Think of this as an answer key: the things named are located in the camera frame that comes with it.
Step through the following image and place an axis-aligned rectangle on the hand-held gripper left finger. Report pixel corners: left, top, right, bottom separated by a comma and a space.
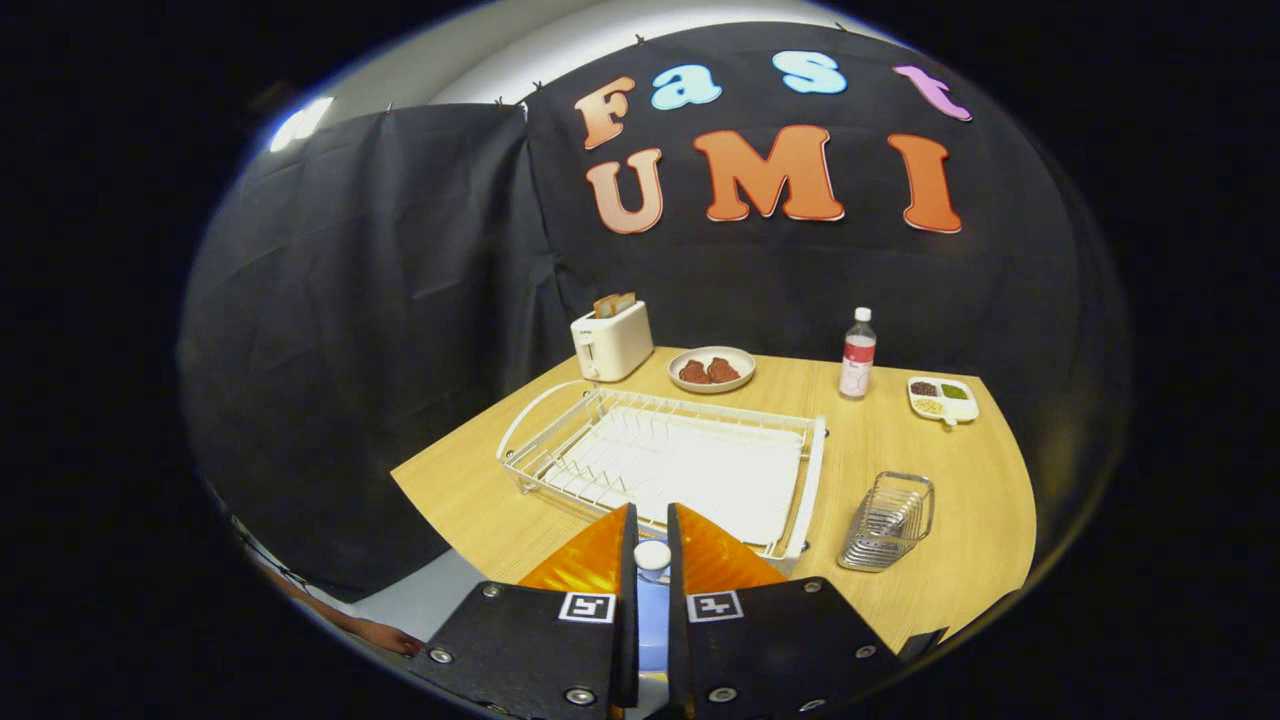
408, 503, 641, 720

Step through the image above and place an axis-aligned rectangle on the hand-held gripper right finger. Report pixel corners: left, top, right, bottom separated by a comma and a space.
666, 502, 908, 720

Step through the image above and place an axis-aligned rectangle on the light blue plate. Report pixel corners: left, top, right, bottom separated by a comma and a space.
638, 578, 671, 673

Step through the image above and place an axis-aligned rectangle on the white wire dish rack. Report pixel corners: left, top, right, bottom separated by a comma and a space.
497, 380, 829, 563

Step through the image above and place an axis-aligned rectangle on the metal wire basket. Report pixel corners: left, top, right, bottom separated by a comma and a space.
838, 471, 935, 573

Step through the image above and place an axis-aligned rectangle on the beige round dish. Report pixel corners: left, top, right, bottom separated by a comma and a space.
668, 346, 757, 394

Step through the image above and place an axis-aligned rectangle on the white divided bean dish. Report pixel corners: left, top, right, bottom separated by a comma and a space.
907, 375, 980, 426

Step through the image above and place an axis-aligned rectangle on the white toaster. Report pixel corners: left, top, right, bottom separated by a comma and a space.
570, 293, 655, 383

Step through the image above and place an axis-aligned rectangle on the clear water bottle red label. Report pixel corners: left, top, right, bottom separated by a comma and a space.
838, 307, 878, 401

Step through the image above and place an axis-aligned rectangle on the ceiling light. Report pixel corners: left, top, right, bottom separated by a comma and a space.
268, 97, 334, 153

